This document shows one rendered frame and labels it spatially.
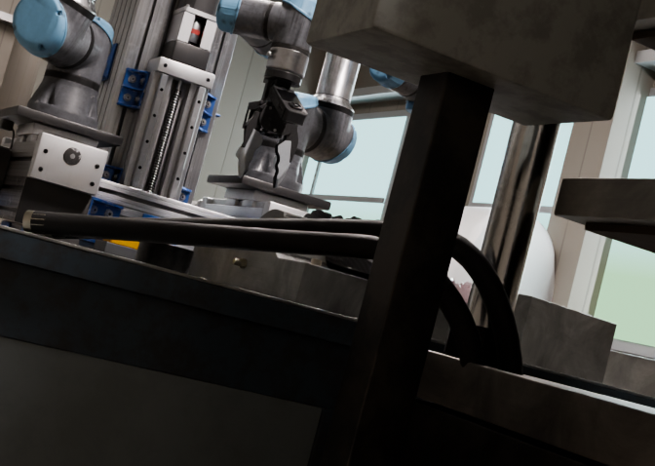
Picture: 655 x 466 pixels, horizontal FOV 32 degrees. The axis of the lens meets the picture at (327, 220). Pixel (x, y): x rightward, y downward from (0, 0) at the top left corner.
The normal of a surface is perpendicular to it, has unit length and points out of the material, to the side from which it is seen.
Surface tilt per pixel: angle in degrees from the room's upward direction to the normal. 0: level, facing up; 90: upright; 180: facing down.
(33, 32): 97
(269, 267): 90
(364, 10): 90
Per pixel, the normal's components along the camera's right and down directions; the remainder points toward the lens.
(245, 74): 0.44, 0.04
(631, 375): -0.87, -0.26
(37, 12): -0.30, -0.03
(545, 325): 0.66, 0.11
